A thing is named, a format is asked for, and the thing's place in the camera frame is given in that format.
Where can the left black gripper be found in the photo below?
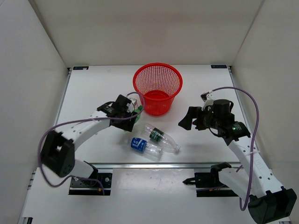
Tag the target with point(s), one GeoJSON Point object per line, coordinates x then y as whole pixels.
{"type": "Point", "coordinates": [127, 126]}

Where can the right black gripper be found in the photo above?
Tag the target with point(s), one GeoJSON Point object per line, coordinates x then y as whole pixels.
{"type": "Point", "coordinates": [195, 112]}

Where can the green plastic bottle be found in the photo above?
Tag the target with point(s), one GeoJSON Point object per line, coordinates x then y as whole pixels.
{"type": "Point", "coordinates": [138, 110]}

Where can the clear bottle green label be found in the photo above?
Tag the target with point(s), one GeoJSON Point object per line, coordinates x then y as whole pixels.
{"type": "Point", "coordinates": [160, 137]}

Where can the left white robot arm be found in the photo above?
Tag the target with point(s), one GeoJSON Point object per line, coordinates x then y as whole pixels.
{"type": "Point", "coordinates": [58, 152]}

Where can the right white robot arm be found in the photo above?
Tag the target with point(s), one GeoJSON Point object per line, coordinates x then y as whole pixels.
{"type": "Point", "coordinates": [264, 195]}

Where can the red mesh plastic bin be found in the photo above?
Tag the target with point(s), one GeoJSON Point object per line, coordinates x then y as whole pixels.
{"type": "Point", "coordinates": [159, 83]}

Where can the clear bottle blue label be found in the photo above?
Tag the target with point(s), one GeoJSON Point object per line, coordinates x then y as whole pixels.
{"type": "Point", "coordinates": [145, 148]}

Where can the right table corner label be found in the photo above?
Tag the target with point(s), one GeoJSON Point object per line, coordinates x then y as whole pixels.
{"type": "Point", "coordinates": [218, 66]}

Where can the table corner label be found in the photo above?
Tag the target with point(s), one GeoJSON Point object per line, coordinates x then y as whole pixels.
{"type": "Point", "coordinates": [80, 68]}
{"type": "Point", "coordinates": [218, 66]}

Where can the left table corner label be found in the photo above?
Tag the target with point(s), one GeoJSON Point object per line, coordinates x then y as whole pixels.
{"type": "Point", "coordinates": [80, 68]}

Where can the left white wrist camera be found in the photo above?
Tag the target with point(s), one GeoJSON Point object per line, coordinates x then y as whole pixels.
{"type": "Point", "coordinates": [134, 102]}

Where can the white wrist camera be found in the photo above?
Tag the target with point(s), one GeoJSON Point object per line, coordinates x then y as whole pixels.
{"type": "Point", "coordinates": [207, 99]}
{"type": "Point", "coordinates": [134, 102]}

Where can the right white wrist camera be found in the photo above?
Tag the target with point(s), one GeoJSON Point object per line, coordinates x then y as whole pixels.
{"type": "Point", "coordinates": [207, 99]}

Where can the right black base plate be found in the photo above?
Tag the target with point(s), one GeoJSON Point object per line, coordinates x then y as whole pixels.
{"type": "Point", "coordinates": [208, 184]}

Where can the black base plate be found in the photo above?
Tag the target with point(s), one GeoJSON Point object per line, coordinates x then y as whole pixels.
{"type": "Point", "coordinates": [208, 184]}
{"type": "Point", "coordinates": [92, 188]}

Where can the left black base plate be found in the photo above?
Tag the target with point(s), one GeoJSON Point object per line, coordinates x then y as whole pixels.
{"type": "Point", "coordinates": [92, 188]}

